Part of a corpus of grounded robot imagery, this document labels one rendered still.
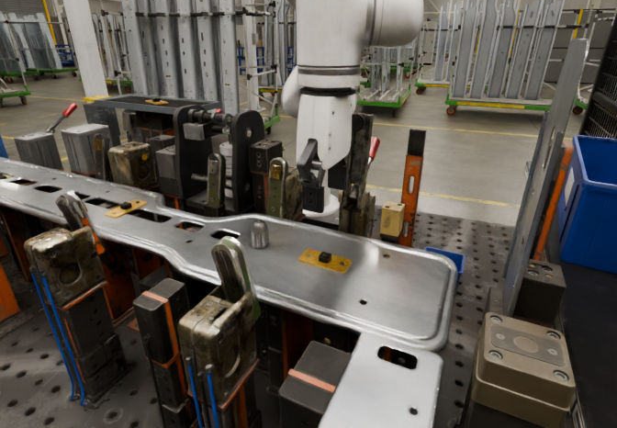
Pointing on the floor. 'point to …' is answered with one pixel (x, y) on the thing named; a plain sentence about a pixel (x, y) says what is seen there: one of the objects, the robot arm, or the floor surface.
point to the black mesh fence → (603, 92)
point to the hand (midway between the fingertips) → (326, 193)
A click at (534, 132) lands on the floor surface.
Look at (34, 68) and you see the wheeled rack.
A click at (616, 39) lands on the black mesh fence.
